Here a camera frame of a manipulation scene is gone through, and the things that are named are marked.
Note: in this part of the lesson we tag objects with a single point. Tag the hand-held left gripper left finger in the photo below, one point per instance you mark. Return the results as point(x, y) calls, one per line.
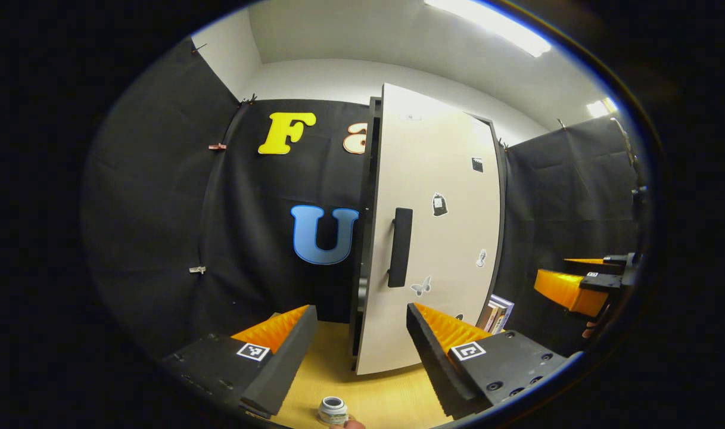
point(285, 363)

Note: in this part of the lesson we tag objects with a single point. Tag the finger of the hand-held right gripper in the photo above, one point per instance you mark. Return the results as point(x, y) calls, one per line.
point(568, 289)
point(606, 260)

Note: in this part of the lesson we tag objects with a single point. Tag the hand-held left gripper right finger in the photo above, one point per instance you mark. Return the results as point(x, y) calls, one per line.
point(436, 357)

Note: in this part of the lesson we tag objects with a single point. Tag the white bottle with green label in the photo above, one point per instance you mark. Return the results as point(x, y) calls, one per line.
point(332, 410)

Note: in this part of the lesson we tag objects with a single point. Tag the beige cabinet door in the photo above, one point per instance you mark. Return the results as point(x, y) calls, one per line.
point(445, 149)

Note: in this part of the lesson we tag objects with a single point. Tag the thin paperback book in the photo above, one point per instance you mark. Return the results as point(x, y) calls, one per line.
point(487, 316)

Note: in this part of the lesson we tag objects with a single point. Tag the silver clip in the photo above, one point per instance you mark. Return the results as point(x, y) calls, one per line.
point(197, 270)

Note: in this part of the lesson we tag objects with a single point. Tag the small ceiling light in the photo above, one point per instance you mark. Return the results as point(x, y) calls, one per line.
point(600, 108)

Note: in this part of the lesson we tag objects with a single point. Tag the black backdrop cloth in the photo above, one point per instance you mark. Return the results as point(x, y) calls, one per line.
point(148, 226)

